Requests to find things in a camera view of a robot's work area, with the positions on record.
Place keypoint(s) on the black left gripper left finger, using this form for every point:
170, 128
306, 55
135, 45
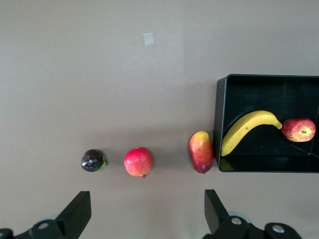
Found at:
74, 219

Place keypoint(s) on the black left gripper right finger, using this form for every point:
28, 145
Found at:
216, 219

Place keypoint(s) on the yellow banana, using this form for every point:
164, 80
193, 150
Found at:
244, 129

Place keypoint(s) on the red yellow apple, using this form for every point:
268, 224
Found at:
201, 152
296, 129

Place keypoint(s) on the black plastic box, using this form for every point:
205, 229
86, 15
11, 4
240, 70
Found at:
249, 94

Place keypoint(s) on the dark purple mangosteen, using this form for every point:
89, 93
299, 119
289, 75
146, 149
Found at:
91, 160

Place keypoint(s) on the red pomegranate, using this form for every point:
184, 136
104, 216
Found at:
137, 161

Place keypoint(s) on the small tape patch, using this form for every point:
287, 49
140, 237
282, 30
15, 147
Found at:
149, 39

